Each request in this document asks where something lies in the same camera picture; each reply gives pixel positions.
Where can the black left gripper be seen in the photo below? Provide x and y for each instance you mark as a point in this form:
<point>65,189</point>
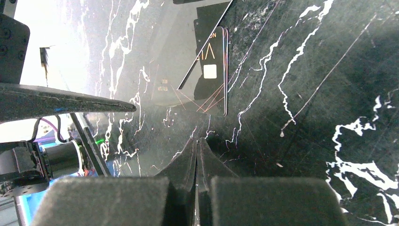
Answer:
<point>43,135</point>

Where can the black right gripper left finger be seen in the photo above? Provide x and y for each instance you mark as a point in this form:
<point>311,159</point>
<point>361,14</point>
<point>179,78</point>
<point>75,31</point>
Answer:
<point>166,199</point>

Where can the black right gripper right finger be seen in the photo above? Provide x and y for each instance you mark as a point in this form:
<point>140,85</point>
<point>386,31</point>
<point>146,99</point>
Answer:
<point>228,200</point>

